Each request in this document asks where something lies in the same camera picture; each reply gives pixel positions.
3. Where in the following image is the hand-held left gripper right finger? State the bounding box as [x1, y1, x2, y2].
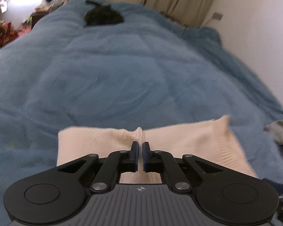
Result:
[143, 141, 227, 192]

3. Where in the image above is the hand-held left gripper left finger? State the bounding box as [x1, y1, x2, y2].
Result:
[57, 141, 139, 192]

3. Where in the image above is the cream knit vest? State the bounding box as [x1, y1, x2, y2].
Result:
[57, 114, 258, 184]

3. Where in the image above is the blue fleece blanket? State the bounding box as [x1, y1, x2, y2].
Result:
[0, 0, 283, 226]

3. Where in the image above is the grey garment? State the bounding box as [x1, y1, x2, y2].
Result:
[264, 120, 283, 146]

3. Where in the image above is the black cat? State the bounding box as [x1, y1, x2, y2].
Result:
[84, 0, 124, 26]

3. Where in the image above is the beige curtain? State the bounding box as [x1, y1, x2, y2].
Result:
[144, 0, 222, 27]

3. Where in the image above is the dark wooden nightstand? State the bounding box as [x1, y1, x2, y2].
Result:
[31, 12, 52, 29]

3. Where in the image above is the red patterned tablecloth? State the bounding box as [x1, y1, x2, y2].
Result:
[0, 21, 18, 52]

